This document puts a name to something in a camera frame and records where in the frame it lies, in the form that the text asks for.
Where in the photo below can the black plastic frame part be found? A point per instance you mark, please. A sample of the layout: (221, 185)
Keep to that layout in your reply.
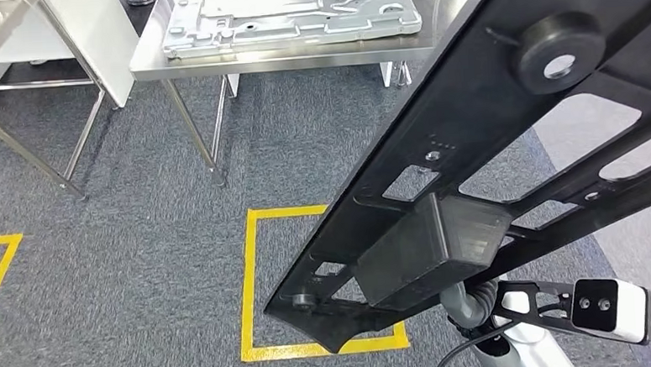
(467, 113)

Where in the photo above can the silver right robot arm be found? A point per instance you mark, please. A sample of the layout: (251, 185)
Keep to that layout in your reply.
(512, 350)

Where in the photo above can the stainless steel workbench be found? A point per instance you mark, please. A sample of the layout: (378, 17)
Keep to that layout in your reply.
(297, 61)

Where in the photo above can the stamped silver metal plate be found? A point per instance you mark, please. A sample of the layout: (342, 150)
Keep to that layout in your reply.
(272, 23)

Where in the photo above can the white panel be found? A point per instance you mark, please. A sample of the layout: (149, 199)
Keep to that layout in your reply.
(101, 43)

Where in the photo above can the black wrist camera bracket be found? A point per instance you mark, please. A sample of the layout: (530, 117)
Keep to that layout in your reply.
(523, 288)

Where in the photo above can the steel tube frame table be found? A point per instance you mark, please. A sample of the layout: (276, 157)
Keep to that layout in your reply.
(23, 150)

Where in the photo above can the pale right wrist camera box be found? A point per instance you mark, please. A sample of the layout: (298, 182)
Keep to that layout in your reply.
(611, 309)

